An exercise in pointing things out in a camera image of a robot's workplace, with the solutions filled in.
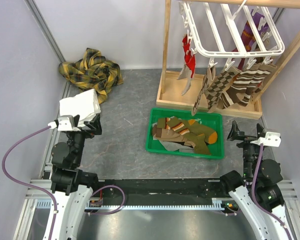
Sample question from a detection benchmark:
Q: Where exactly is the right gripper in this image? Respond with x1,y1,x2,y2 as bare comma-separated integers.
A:
226,119,266,179

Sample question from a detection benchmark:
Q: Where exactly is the brown argyle sock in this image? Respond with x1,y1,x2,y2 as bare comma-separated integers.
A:
191,66,216,116
204,66,241,113

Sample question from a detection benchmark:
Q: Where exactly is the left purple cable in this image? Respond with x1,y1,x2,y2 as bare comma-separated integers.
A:
2,126,58,240

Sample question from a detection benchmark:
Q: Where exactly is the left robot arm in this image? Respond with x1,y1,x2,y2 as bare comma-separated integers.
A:
44,113,102,240

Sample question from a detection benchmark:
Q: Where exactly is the olive striped sock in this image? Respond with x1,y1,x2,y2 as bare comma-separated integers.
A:
157,117,211,155
166,117,218,144

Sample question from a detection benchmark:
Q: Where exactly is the grey sock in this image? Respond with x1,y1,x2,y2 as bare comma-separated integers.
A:
159,140,195,153

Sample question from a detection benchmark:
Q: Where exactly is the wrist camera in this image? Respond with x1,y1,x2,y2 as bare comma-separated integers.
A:
48,115,80,132
250,131,282,148

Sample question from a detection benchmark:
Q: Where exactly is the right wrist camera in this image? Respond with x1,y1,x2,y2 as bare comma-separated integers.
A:
250,131,282,148

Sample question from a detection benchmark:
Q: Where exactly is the red white sock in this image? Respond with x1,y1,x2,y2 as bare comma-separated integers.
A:
177,34,196,96

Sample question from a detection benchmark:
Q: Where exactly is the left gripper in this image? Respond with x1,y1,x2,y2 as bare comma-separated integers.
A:
67,113,102,165

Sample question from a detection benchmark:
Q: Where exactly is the purple maroon sock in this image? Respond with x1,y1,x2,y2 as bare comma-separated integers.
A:
241,12,267,52

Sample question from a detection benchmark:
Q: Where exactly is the brown striped sock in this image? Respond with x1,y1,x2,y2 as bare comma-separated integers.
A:
238,62,277,107
220,67,258,109

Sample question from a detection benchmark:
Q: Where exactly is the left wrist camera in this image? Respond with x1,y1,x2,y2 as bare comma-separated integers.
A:
48,115,80,132

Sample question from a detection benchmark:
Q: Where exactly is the white clip hanger rack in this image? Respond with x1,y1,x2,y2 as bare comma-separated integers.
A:
178,0,285,70

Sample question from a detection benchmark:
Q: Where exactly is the green plastic tray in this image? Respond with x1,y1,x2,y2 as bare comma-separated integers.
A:
145,107,225,160

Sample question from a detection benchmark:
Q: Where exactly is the yellow plaid cloth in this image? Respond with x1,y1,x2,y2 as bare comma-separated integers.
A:
58,48,124,104

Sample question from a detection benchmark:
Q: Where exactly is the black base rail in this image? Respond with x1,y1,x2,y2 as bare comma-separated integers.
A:
98,178,230,207

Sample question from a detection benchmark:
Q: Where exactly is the slotted cable duct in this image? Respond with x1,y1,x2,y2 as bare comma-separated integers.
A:
36,198,238,211

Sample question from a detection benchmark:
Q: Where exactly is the tan sock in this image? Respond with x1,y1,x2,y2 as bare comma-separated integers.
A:
151,125,184,143

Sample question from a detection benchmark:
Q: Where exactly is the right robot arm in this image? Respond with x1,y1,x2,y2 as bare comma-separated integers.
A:
219,121,294,240

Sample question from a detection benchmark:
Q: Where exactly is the white folded towel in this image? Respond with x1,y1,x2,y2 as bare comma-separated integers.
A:
59,89,101,127

